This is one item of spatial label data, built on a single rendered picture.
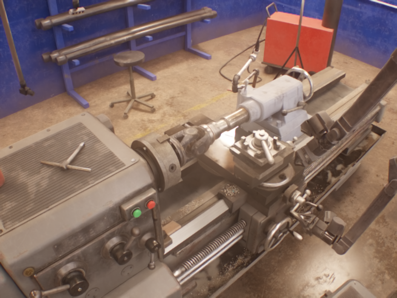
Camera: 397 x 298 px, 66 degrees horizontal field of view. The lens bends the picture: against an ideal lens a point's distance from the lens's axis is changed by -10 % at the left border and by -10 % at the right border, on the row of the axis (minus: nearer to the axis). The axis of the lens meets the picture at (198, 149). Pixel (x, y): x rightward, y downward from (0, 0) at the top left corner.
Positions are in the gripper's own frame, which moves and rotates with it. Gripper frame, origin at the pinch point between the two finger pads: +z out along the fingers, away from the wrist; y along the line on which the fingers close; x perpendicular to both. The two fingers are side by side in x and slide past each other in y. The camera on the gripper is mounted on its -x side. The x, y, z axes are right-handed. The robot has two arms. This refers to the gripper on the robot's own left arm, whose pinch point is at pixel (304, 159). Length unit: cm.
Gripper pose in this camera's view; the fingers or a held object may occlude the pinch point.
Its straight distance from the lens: 133.8
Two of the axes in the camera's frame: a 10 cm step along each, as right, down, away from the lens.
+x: 4.7, 8.5, -2.5
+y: -8.4, 3.4, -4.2
